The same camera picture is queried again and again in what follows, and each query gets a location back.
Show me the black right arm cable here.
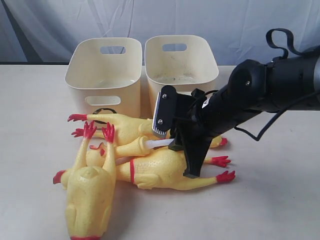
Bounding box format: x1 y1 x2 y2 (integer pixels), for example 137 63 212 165
233 28 320 142

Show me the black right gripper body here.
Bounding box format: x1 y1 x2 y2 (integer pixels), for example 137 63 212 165
172 88 215 142

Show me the headless yellow rubber chicken body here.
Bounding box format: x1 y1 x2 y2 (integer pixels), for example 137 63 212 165
65 122 116 240

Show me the blue-grey backdrop curtain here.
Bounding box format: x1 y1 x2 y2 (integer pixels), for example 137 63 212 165
0 0 320 65

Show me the broken chicken head with squeaker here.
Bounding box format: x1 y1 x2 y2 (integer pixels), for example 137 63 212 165
86 136 173 167

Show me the cream bin marked O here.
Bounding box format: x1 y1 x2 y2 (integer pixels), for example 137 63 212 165
64 37 143 118

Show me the yellow rubber chicken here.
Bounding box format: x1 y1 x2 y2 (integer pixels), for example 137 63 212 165
53 143 236 191
66 112 229 150

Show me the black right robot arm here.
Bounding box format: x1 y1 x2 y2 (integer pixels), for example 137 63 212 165
160 54 320 179

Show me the cream bin marked X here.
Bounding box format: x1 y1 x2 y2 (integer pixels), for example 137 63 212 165
144 35 219 114

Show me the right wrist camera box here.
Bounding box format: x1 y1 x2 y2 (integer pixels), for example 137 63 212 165
152 85 178 139

